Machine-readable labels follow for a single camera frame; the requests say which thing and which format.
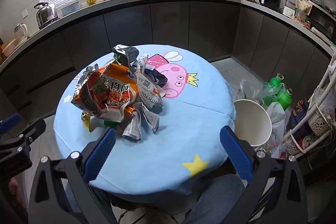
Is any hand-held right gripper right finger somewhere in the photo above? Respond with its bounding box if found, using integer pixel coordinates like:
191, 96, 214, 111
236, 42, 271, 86
220, 126, 309, 224

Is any person's left hand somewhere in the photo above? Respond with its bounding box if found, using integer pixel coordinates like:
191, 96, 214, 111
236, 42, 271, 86
7, 178, 28, 214

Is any blue cartoon tablecloth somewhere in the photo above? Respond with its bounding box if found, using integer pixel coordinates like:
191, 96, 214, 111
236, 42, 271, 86
53, 44, 235, 195

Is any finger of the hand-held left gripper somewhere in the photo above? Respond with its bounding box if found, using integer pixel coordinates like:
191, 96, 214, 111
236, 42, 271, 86
0, 113, 21, 135
0, 119, 47, 159

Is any orange noodle packet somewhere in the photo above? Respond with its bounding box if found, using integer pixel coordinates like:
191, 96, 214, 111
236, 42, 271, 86
70, 64, 139, 122

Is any kitchen counter with dark cabinets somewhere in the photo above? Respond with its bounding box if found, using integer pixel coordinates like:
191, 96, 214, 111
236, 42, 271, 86
0, 0, 336, 135

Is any steel kettle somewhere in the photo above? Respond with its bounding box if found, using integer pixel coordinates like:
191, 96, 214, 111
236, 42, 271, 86
34, 2, 59, 29

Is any black countertop oven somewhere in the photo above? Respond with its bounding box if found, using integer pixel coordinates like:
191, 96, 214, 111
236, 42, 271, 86
306, 1, 336, 41

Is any dark blue white packet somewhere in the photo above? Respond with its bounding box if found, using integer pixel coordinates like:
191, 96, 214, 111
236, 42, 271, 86
147, 68, 168, 86

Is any glass kettle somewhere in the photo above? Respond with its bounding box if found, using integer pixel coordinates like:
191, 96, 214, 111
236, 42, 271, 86
14, 23, 29, 39

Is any large white paper bucket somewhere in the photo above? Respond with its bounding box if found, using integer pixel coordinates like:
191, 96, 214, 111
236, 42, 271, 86
233, 99, 273, 147

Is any green beige food bag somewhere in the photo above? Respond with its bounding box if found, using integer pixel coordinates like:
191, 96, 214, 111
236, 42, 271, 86
294, 0, 313, 25

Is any clear plastic bag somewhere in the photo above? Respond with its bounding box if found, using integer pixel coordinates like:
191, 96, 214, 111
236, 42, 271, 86
236, 78, 265, 104

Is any person's right leg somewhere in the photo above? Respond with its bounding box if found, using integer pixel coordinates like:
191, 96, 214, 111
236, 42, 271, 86
181, 174, 246, 224

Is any white storage rack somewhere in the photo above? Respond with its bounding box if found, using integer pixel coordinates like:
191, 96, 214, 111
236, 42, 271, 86
282, 51, 336, 161

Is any gold foil wrapper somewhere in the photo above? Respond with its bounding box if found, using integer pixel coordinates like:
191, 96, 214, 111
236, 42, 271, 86
81, 111, 92, 132

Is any pale plastic tub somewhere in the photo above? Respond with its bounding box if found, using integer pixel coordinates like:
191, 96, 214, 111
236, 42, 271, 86
59, 1, 80, 16

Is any green silver snack bag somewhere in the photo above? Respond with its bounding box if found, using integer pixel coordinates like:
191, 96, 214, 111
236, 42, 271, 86
112, 44, 139, 67

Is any white plastic bag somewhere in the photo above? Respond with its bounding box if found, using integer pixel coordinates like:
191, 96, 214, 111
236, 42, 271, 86
265, 102, 286, 140

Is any white printed paper bag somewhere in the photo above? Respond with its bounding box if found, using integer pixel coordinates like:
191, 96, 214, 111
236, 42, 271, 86
135, 55, 167, 109

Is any dark bag with orange print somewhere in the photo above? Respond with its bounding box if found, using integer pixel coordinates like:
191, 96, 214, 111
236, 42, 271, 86
285, 98, 311, 138

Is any green plastic bottle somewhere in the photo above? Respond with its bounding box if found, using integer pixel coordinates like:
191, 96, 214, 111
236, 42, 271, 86
264, 73, 285, 106
277, 88, 293, 110

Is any white countertop appliance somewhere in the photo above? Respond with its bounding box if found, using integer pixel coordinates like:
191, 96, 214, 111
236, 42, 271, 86
283, 0, 301, 18

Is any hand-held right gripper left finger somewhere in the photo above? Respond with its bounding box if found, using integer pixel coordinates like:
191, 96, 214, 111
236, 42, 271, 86
28, 127, 117, 224

